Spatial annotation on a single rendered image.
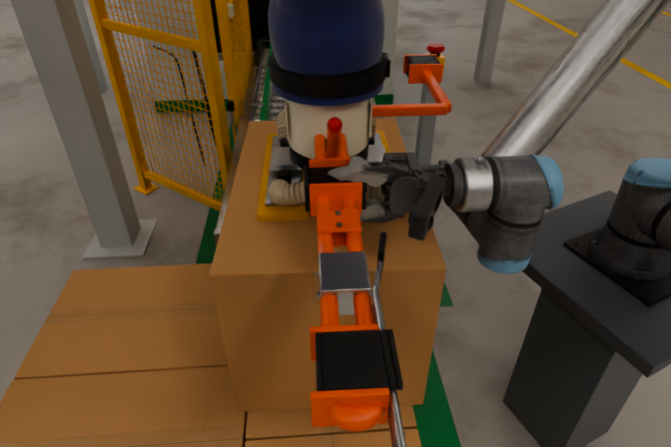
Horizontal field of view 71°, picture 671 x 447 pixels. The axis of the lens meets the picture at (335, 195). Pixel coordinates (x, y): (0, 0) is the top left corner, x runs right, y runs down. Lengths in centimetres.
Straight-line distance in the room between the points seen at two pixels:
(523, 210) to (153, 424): 95
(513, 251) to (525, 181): 14
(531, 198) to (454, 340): 136
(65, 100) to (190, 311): 118
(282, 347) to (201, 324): 53
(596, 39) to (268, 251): 68
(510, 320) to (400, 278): 145
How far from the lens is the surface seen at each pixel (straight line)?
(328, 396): 47
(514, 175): 79
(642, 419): 215
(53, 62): 225
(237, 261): 83
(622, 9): 97
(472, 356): 207
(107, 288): 164
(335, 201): 74
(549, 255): 140
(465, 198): 77
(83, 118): 231
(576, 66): 95
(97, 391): 139
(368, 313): 55
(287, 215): 90
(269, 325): 90
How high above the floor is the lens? 160
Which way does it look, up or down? 34 degrees down
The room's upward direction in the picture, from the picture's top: straight up
